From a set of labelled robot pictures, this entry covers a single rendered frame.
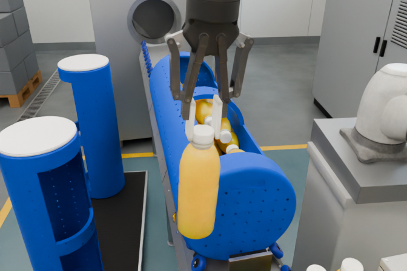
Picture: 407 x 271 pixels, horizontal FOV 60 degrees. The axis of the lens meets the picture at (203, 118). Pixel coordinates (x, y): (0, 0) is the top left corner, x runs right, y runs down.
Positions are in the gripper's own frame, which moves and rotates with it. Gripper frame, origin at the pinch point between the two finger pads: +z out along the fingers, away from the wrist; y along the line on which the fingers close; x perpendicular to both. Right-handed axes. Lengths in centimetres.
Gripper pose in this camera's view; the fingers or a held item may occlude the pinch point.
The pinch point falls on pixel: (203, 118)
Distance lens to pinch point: 58.5
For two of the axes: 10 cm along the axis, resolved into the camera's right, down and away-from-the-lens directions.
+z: -0.7, 8.7, 4.8
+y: -9.7, 0.5, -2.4
